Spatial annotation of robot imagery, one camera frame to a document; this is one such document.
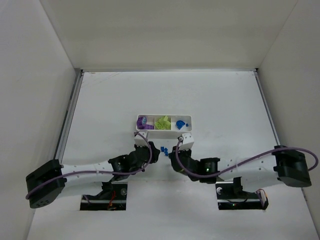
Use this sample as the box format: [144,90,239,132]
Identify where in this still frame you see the purple round lego piece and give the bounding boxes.
[136,115,148,130]

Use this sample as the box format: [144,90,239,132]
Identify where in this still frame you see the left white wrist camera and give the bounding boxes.
[134,130,149,147]

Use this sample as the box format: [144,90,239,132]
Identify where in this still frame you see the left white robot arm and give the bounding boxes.
[25,141,161,209]

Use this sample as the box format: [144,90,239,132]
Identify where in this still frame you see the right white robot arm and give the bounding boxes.
[168,145,312,192]

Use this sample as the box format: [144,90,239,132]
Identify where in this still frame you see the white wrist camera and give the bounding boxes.
[178,132,195,151]
[134,130,149,147]

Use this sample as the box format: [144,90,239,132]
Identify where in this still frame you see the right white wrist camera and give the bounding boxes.
[178,132,195,151]

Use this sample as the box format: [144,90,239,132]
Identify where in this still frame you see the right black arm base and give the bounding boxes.
[215,177,269,211]

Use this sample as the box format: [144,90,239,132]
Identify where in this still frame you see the small blue lego pieces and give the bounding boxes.
[160,146,169,156]

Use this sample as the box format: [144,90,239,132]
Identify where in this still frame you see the lime green lego brick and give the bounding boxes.
[154,119,166,130]

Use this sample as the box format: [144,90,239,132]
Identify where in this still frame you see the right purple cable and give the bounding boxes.
[174,136,319,179]

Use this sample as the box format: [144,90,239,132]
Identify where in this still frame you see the purple cable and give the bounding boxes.
[174,136,319,179]
[25,132,154,200]

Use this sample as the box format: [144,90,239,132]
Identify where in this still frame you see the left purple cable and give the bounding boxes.
[25,132,154,200]

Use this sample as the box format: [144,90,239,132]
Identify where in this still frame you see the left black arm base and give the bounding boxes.
[79,182,128,211]

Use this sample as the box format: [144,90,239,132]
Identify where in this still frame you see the white three-compartment tray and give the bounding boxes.
[135,114,193,139]

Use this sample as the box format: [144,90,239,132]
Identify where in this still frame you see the lime lego plate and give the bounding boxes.
[160,115,171,130]

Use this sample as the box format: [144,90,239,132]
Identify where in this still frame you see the blue arch lego piece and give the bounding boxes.
[175,120,186,130]

